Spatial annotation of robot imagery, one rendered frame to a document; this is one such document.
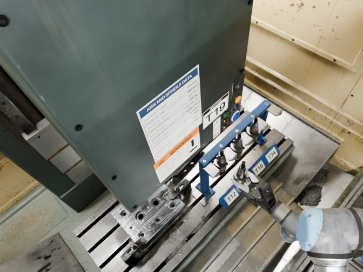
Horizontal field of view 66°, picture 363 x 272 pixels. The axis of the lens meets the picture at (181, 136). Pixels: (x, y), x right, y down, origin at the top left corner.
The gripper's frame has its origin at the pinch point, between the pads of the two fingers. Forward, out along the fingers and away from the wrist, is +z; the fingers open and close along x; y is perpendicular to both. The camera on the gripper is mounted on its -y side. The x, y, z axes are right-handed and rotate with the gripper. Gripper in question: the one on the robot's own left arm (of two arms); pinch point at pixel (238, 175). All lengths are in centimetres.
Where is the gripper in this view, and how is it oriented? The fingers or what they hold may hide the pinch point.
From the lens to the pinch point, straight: 124.7
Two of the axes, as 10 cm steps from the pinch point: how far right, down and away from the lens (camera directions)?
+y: 0.7, 5.3, 8.5
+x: 7.2, -6.1, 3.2
